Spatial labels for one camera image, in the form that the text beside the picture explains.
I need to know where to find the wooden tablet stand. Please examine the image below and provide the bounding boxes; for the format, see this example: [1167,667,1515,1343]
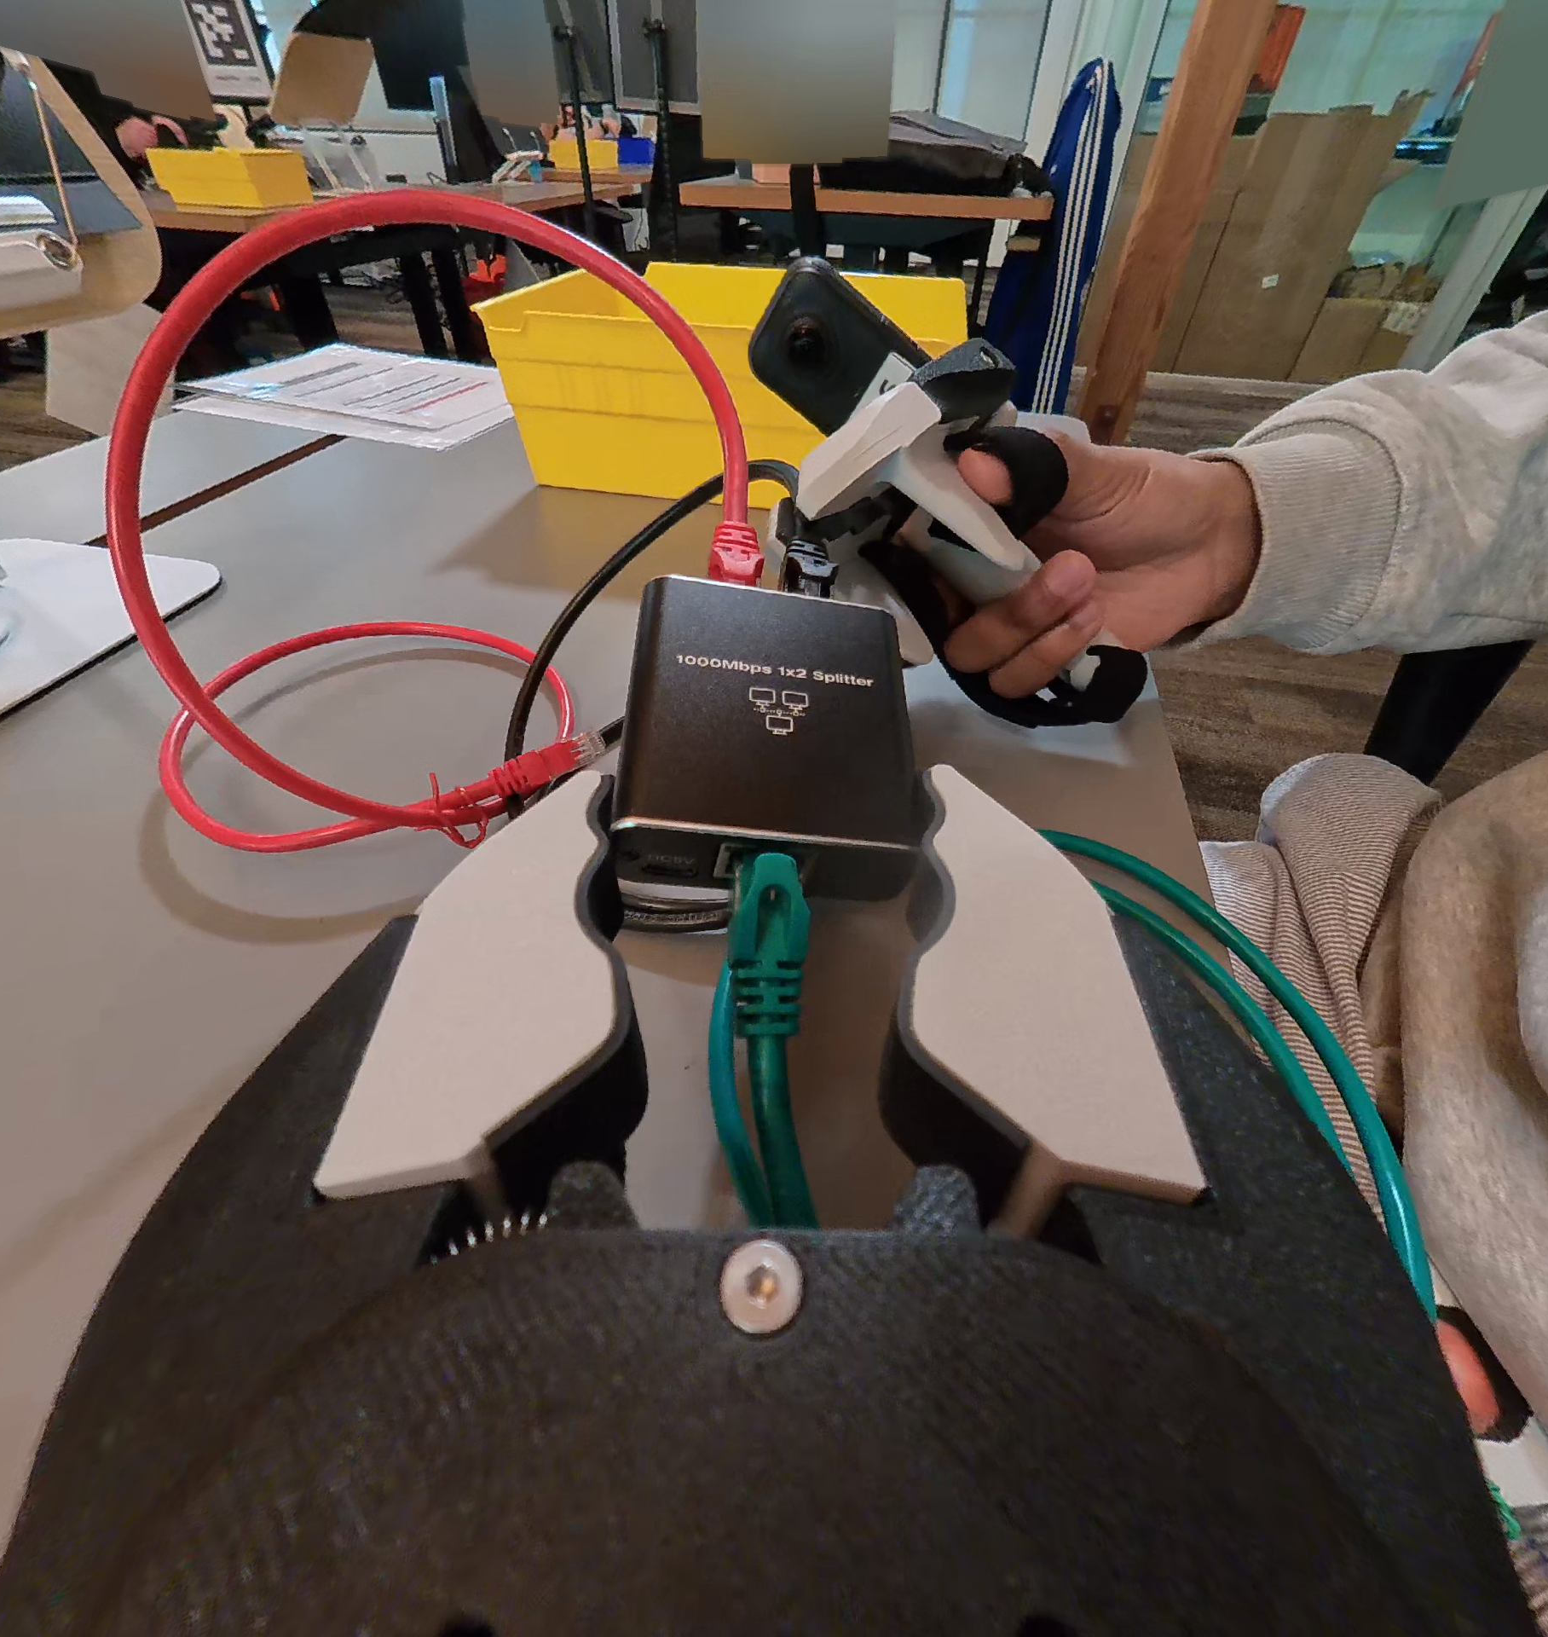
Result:
[0,36,224,746]

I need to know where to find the person's grey hoodie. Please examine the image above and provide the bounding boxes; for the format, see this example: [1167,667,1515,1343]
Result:
[1356,730,1548,1454]

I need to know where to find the person's right forearm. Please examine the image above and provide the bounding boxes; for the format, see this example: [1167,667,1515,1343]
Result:
[1190,307,1548,660]

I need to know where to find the red network cable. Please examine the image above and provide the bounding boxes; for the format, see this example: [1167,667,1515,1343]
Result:
[106,195,766,855]

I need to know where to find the yellow plastic bin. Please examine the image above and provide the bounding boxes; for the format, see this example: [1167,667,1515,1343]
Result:
[472,259,971,503]
[145,145,318,213]

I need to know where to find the black network splitter box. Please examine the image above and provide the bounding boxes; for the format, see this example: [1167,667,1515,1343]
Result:
[609,575,926,906]

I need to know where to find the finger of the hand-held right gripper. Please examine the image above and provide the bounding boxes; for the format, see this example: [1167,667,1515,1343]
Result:
[798,382,955,516]
[773,502,946,632]

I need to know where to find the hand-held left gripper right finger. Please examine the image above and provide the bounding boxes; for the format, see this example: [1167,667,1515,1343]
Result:
[885,764,1214,1238]

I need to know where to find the green network cable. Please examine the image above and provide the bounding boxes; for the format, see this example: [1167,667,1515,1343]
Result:
[709,830,1529,1543]

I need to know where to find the black and white tag sign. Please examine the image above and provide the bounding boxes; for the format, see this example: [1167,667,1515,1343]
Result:
[181,0,277,100]

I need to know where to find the wooden post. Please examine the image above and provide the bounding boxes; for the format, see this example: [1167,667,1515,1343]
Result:
[1080,0,1281,446]

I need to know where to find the person's left hand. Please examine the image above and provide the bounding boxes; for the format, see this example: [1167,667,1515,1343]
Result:
[1437,1315,1515,1434]

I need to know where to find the wooden background table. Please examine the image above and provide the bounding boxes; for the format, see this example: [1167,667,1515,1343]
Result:
[677,174,1058,257]

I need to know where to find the flat cardboard sheets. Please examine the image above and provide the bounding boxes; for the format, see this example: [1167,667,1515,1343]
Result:
[1157,88,1472,389]

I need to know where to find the blue striped jacket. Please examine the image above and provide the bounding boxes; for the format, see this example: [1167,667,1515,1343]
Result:
[984,56,1124,414]

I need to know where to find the printed paper sheet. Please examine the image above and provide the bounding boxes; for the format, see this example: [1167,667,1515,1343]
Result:
[172,341,523,455]

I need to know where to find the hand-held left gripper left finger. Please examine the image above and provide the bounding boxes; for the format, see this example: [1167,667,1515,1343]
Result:
[315,767,652,1204]

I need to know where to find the black network cable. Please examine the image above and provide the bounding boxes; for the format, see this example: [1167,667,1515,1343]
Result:
[504,459,843,926]

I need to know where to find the person's right hand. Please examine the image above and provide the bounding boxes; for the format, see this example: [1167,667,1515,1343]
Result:
[941,427,1265,709]

